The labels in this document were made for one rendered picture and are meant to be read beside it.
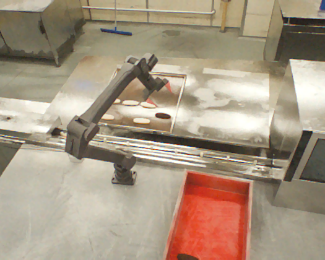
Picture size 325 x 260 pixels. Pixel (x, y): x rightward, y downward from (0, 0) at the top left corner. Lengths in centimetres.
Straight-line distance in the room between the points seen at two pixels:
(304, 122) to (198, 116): 73
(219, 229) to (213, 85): 94
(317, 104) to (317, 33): 182
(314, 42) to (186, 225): 222
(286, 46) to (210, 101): 141
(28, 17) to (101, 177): 302
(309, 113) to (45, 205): 124
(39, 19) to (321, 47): 324
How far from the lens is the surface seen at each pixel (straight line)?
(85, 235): 137
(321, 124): 116
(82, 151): 110
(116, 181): 148
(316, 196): 141
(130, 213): 138
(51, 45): 421
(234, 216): 138
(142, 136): 171
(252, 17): 475
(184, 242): 129
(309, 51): 308
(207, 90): 184
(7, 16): 440
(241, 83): 192
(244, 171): 150
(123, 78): 116
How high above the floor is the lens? 199
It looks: 43 degrees down
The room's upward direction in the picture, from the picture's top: 3 degrees counter-clockwise
